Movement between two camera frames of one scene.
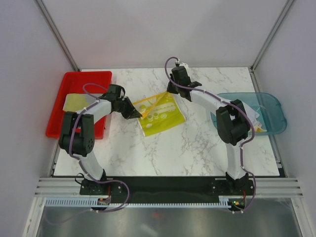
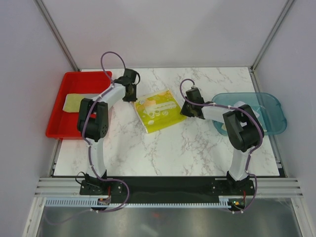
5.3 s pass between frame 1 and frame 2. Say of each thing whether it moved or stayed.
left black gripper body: moved
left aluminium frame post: stayed
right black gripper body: moved
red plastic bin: stayed
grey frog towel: stayed
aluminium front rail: stayed
